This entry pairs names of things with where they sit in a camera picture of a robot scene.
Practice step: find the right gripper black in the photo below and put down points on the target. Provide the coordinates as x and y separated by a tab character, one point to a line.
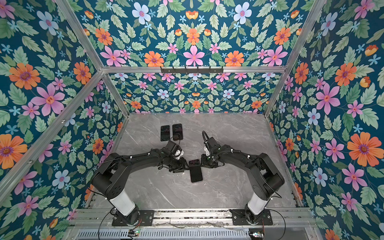
203	163

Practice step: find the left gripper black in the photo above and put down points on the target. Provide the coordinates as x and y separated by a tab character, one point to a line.
183	166

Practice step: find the blue edged smartphone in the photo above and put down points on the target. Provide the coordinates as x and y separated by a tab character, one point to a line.
195	171

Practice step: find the black smartphone face up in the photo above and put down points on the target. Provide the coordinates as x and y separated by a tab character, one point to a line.
177	130

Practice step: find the purple edged smartphone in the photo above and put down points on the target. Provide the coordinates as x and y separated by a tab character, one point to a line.
165	134

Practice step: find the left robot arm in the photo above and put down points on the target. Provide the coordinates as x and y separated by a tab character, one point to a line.
111	177

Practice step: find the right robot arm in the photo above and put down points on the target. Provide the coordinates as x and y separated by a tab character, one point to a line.
264	176

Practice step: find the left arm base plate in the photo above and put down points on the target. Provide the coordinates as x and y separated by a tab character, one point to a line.
136	217

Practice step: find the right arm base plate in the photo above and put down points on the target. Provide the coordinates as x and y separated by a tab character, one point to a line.
246	217

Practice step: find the white vented cable duct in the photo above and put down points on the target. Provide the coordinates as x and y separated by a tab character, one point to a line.
163	234

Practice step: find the metal hook rail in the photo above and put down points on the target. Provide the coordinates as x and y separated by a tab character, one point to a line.
192	70

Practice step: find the aluminium front rail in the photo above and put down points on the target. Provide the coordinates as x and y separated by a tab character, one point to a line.
178	218

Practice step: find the aluminium frame post left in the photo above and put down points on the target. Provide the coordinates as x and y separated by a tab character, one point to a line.
21	168

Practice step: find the aluminium frame post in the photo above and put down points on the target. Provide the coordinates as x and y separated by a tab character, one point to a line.
312	17
21	168

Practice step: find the aluminium frame post right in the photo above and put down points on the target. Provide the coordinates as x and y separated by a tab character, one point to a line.
312	17

